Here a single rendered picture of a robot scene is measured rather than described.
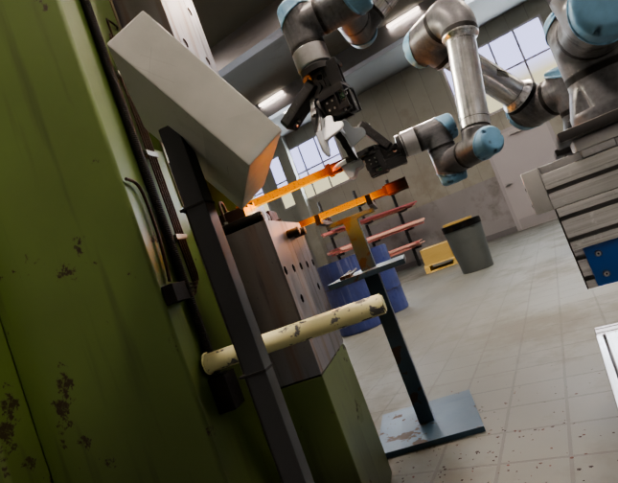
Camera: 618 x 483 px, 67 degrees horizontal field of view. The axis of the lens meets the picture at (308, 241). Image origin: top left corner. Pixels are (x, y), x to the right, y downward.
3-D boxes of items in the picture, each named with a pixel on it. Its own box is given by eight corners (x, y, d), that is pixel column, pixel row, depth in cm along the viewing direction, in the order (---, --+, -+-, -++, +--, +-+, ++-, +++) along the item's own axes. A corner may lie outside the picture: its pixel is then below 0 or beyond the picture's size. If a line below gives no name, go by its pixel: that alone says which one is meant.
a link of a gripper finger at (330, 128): (341, 136, 87) (338, 104, 92) (315, 149, 90) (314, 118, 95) (350, 147, 89) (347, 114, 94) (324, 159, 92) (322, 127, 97)
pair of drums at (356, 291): (414, 301, 540) (390, 240, 545) (389, 324, 446) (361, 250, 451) (365, 316, 568) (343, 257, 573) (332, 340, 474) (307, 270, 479)
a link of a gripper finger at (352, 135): (375, 150, 102) (354, 117, 98) (352, 162, 105) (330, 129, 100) (376, 144, 104) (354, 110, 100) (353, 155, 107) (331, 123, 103)
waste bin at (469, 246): (462, 271, 654) (445, 227, 658) (499, 260, 631) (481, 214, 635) (456, 278, 608) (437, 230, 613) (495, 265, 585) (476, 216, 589)
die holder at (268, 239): (343, 341, 161) (299, 222, 164) (321, 374, 124) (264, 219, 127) (205, 387, 174) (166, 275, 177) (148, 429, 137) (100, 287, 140)
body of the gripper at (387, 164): (368, 176, 132) (408, 159, 130) (356, 149, 133) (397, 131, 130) (371, 179, 140) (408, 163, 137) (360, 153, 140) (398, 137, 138)
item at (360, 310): (389, 312, 102) (380, 289, 102) (387, 316, 97) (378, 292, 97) (216, 371, 111) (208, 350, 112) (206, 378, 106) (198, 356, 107)
